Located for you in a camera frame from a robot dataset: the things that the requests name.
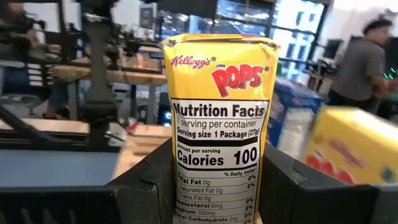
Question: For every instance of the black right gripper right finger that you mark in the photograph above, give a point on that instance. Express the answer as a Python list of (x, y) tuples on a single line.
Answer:
[(311, 202)]

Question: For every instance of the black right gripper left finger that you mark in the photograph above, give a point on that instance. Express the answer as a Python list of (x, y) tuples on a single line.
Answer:
[(93, 205)]

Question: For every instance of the yellow Corn Pops cereal box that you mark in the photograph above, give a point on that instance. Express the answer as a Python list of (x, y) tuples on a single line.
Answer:
[(357, 137), (217, 124)]

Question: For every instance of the blue Frosted Flakes cereal box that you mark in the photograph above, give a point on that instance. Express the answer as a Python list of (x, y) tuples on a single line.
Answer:
[(292, 102)]

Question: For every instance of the wooden slatted shelf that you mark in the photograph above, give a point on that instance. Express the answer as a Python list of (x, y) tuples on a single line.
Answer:
[(140, 149)]

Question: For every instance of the small red clamp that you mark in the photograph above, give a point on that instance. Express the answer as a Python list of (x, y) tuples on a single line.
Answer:
[(133, 127)]

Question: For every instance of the black computer tower blue light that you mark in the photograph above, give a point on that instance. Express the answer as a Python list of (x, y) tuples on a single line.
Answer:
[(163, 109)]

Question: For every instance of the wooden desk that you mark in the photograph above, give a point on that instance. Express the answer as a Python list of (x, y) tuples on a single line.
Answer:
[(140, 77)]

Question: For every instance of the person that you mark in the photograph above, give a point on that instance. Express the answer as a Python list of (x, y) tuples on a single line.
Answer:
[(18, 37), (360, 68)]

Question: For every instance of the dark computer monitor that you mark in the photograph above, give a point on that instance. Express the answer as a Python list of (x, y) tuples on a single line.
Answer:
[(332, 48)]

